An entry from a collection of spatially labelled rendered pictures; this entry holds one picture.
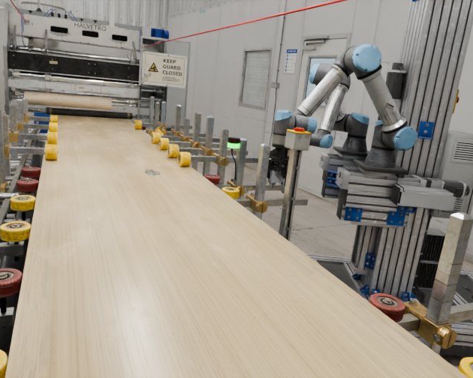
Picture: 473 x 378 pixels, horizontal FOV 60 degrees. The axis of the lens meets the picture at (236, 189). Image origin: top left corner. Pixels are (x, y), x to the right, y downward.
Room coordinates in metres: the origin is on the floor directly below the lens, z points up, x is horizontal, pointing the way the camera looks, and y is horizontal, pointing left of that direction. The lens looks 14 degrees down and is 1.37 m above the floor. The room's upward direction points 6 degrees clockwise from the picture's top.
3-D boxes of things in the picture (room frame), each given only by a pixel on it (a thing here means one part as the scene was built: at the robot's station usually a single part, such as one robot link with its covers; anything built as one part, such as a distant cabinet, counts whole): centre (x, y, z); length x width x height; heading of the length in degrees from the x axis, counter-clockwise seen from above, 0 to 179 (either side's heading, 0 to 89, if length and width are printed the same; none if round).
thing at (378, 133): (2.10, -0.73, 1.21); 0.13 x 0.12 x 0.14; 11
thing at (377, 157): (2.11, -0.73, 1.09); 0.15 x 0.15 x 0.10
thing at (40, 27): (4.45, 1.68, 0.95); 1.65 x 0.70 x 1.90; 114
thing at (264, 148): (1.81, -0.11, 0.89); 0.04 x 0.04 x 0.48; 24
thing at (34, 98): (4.19, 1.56, 1.05); 1.43 x 0.12 x 0.12; 114
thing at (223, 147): (2.27, 0.10, 0.89); 0.04 x 0.04 x 0.48; 24
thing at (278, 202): (1.87, -0.15, 0.84); 0.44 x 0.03 x 0.04; 114
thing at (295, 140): (1.57, -0.21, 1.18); 0.07 x 0.07 x 0.08; 24
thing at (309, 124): (1.91, -0.27, 1.22); 0.11 x 0.11 x 0.08; 11
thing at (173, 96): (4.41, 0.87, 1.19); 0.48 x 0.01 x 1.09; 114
